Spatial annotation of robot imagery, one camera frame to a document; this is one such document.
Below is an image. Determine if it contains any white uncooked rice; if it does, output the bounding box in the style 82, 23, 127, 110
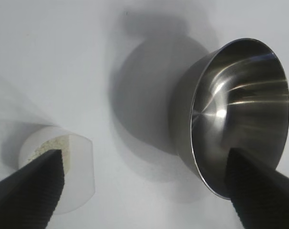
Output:
27, 135, 72, 174

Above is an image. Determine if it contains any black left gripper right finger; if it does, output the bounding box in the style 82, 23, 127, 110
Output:
226, 147, 289, 229

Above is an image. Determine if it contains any translucent plastic measuring cup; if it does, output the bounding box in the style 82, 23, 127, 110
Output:
18, 125, 96, 214

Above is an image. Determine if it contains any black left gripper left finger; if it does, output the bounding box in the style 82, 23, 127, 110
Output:
0, 147, 65, 229

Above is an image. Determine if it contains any stainless steel mixing bowl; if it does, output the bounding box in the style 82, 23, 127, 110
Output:
167, 37, 289, 200

